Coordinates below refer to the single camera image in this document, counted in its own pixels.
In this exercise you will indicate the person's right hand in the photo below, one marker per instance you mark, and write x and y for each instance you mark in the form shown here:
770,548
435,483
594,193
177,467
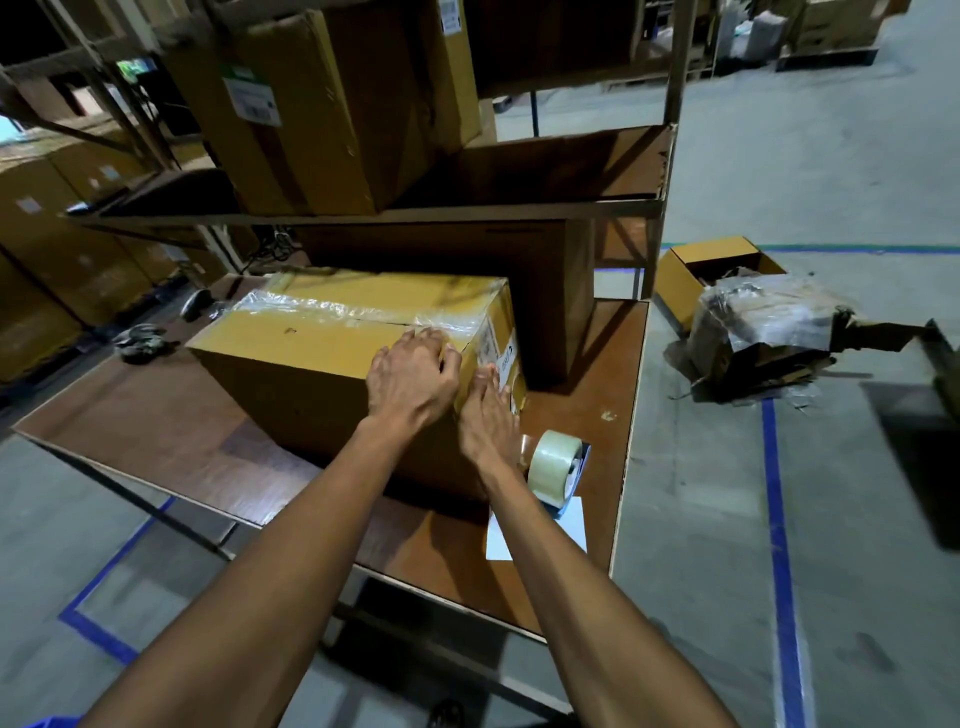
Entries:
489,427

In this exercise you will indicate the person's left hand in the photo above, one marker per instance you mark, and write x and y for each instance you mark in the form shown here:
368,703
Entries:
411,382

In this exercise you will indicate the person's right fingers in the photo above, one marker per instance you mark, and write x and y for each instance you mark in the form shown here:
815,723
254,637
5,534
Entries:
487,384

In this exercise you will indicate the person's left thumb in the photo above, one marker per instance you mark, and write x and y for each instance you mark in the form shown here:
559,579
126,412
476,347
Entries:
452,369

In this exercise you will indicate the taped yellow cardboard box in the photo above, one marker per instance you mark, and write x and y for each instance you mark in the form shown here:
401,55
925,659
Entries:
315,360

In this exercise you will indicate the person's left forearm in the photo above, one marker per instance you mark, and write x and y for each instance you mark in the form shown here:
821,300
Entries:
255,585

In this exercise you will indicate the person's right forearm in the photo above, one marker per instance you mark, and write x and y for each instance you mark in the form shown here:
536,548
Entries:
592,615

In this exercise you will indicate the dark brown cardboard box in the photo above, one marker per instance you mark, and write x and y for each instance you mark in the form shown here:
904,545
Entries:
540,292

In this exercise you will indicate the clear tape roll dispenser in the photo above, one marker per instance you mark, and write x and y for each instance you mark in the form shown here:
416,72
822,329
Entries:
553,469

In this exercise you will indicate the white paper sheet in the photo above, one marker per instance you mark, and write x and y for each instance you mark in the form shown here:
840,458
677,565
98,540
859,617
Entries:
571,529

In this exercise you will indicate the wooden shelf board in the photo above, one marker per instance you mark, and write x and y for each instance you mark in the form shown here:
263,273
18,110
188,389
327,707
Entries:
540,176

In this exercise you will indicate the small open yellow cardboard box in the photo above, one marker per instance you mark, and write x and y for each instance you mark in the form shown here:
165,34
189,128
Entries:
686,281

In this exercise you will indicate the black handheld scanner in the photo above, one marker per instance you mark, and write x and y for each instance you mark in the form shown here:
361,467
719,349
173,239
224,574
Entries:
196,304

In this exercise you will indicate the crumpled cardboard and plastic pile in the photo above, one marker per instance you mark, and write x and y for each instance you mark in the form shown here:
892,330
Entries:
765,330

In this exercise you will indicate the large labelled brown cardboard box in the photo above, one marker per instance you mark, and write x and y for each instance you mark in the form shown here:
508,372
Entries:
322,105

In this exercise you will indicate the stack of brown cardboard boxes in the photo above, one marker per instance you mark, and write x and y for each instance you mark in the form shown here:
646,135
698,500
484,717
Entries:
60,247

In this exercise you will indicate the pallet with wrapped goods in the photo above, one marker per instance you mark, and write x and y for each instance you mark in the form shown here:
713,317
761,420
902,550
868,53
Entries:
817,30

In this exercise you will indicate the metal shelf post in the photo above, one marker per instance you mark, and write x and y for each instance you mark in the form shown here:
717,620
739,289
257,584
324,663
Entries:
680,60

